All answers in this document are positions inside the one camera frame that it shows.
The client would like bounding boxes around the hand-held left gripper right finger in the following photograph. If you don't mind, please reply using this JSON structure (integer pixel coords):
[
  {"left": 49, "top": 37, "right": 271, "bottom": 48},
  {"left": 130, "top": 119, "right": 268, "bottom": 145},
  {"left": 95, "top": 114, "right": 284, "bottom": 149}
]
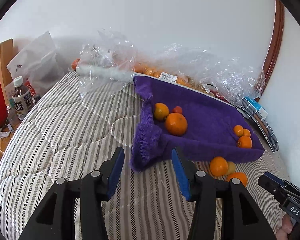
[{"left": 171, "top": 147, "right": 278, "bottom": 240}]

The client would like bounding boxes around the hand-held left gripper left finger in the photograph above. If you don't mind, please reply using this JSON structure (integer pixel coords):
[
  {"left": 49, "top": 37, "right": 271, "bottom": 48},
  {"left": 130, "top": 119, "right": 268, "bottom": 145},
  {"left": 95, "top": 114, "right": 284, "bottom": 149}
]
[{"left": 19, "top": 147, "right": 125, "bottom": 240}]

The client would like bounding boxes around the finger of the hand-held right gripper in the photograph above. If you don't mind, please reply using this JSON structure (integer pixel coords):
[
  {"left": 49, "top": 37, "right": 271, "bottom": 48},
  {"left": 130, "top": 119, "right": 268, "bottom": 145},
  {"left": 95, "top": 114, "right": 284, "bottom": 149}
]
[{"left": 258, "top": 172, "right": 288, "bottom": 202}]

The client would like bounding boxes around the large orange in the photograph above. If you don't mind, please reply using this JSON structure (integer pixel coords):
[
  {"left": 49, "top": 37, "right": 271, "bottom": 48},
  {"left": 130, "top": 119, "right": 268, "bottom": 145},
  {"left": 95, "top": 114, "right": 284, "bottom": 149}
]
[{"left": 164, "top": 112, "right": 188, "bottom": 137}]

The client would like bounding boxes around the purple towel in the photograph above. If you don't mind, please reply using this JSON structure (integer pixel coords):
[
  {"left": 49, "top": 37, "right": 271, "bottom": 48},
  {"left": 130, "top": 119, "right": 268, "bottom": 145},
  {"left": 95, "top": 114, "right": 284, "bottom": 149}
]
[{"left": 130, "top": 75, "right": 265, "bottom": 172}]

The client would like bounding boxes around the yellowish orange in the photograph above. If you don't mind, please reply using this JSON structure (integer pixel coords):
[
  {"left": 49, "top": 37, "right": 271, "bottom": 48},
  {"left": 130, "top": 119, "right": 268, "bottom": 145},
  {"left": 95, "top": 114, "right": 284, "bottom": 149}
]
[{"left": 154, "top": 102, "right": 170, "bottom": 121}]

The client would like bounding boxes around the bag of small yellow fruits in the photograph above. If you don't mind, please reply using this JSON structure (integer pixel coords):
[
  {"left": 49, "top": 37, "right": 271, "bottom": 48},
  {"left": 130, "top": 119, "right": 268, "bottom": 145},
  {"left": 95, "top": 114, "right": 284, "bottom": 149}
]
[{"left": 190, "top": 82, "right": 218, "bottom": 97}]

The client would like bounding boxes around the person's right hand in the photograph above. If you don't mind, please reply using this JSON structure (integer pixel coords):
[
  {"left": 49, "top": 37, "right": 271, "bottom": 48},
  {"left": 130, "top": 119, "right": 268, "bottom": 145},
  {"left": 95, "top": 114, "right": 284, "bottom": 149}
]
[{"left": 276, "top": 215, "right": 297, "bottom": 240}]

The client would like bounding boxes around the blue white checked cloth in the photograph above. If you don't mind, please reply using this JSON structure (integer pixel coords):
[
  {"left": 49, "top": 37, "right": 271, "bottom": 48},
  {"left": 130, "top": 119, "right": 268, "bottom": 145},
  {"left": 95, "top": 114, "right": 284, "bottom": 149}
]
[{"left": 240, "top": 96, "right": 280, "bottom": 153}]

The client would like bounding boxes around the blue tissue pack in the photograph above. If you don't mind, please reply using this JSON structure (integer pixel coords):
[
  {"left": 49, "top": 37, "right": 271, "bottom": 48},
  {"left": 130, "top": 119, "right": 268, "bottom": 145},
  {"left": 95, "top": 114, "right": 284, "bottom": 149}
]
[{"left": 247, "top": 97, "right": 268, "bottom": 118}]

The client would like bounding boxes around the white price label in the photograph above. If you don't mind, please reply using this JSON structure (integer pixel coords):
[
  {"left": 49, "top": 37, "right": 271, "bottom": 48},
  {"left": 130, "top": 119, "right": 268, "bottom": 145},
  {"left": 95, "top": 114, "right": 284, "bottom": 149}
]
[{"left": 160, "top": 72, "right": 177, "bottom": 82}]

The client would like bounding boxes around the pile of bagged oranges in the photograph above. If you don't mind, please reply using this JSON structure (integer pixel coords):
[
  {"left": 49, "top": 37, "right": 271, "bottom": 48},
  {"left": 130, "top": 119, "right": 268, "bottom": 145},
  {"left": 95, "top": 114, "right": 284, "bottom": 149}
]
[{"left": 134, "top": 64, "right": 190, "bottom": 87}]

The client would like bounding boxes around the large clear plastic bag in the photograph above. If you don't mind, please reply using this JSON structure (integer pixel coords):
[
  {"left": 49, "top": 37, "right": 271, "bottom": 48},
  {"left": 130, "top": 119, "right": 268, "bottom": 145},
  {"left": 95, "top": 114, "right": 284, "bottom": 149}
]
[{"left": 134, "top": 42, "right": 265, "bottom": 105}]

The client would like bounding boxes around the dark bottle with red label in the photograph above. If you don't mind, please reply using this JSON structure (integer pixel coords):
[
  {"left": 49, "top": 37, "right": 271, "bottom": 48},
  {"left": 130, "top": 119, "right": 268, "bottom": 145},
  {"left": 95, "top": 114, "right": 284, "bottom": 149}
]
[{"left": 25, "top": 78, "right": 42, "bottom": 104}]

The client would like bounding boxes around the small clear plastic bag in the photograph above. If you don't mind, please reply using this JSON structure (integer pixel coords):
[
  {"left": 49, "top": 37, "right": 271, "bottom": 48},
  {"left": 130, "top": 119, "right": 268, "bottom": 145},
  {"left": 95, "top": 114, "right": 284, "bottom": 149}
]
[{"left": 79, "top": 29, "right": 137, "bottom": 105}]

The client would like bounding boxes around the tea bottle with white cap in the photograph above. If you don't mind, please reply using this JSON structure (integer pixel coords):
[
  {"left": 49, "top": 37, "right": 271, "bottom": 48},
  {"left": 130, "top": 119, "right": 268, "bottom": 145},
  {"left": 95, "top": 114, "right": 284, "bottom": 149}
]
[{"left": 11, "top": 76, "right": 34, "bottom": 122}]

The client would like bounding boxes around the white plastic bag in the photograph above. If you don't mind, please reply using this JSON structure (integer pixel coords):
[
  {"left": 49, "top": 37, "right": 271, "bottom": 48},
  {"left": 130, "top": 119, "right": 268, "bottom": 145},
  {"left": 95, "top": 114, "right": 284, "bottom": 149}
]
[{"left": 6, "top": 31, "right": 65, "bottom": 93}]

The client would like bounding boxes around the brown wooden door frame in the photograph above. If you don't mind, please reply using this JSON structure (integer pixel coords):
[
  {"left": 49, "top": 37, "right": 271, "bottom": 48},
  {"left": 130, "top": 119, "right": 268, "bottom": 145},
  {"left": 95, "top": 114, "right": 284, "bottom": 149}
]
[{"left": 259, "top": 0, "right": 285, "bottom": 98}]

